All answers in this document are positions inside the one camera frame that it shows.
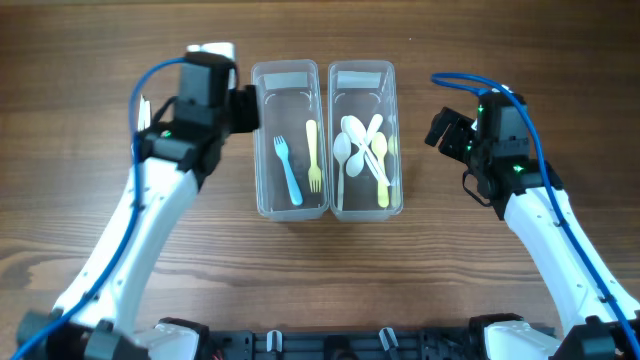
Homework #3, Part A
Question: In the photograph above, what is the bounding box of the clear plastic container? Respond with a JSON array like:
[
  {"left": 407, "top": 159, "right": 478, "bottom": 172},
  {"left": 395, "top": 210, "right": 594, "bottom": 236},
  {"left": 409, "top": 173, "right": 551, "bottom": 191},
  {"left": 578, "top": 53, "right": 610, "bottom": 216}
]
[
  {"left": 328, "top": 60, "right": 403, "bottom": 222},
  {"left": 251, "top": 60, "right": 329, "bottom": 222}
]

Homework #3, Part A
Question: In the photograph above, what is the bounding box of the pale blue plastic fork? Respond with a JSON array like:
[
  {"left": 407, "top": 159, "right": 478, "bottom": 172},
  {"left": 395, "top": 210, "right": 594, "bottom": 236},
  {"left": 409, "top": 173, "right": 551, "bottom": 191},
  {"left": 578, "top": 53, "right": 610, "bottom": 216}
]
[{"left": 274, "top": 136, "right": 303, "bottom": 206}]

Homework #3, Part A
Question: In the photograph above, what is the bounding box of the cream plastic spoon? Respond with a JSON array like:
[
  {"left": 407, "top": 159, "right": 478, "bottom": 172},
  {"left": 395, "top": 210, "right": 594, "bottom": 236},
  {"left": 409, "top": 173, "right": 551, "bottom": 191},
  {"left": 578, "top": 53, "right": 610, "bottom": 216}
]
[{"left": 371, "top": 132, "right": 389, "bottom": 208}]

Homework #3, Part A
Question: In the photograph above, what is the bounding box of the white plastic spoon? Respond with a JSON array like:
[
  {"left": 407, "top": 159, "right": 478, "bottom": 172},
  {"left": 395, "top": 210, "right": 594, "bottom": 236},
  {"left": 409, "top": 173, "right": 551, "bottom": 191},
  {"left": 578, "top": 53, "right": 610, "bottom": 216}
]
[
  {"left": 333, "top": 132, "right": 351, "bottom": 210},
  {"left": 341, "top": 115, "right": 390, "bottom": 185},
  {"left": 346, "top": 114, "right": 383, "bottom": 177},
  {"left": 364, "top": 144, "right": 395, "bottom": 208}
]

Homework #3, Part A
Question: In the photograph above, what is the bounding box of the white plastic fork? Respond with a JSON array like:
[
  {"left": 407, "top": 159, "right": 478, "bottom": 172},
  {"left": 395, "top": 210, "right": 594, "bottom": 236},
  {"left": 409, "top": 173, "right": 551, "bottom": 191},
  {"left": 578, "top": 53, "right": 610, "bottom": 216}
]
[
  {"left": 137, "top": 95, "right": 147, "bottom": 132},
  {"left": 140, "top": 100, "right": 152, "bottom": 131}
]

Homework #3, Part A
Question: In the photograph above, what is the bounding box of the cream plastic fork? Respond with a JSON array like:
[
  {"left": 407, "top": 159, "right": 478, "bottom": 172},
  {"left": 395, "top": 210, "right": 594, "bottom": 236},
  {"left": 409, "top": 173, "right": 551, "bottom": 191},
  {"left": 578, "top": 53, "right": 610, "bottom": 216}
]
[{"left": 305, "top": 119, "right": 322, "bottom": 193}]

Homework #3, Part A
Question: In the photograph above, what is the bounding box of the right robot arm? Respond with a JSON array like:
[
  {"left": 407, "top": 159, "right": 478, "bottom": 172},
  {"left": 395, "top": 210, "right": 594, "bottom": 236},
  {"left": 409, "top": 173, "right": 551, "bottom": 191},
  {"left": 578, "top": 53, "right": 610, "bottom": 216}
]
[{"left": 425, "top": 92, "right": 639, "bottom": 359}]

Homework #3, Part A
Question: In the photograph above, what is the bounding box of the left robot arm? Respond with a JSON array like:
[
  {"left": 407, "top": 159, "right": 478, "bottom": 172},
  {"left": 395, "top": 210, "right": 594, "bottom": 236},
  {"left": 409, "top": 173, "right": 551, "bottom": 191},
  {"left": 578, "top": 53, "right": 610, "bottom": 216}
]
[{"left": 13, "top": 42, "right": 259, "bottom": 359}]

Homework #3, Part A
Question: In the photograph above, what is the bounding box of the left blue cable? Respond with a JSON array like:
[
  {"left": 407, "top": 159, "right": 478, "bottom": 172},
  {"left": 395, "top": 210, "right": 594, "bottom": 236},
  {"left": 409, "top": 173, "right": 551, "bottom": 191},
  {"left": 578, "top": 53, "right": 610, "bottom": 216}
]
[{"left": 9, "top": 56, "right": 187, "bottom": 360}]

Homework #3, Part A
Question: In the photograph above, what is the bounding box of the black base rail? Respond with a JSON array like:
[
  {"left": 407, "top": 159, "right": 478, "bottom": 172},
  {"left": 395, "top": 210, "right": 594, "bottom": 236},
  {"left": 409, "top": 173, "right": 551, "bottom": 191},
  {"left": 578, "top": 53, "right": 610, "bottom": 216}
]
[{"left": 199, "top": 314, "right": 556, "bottom": 360}]

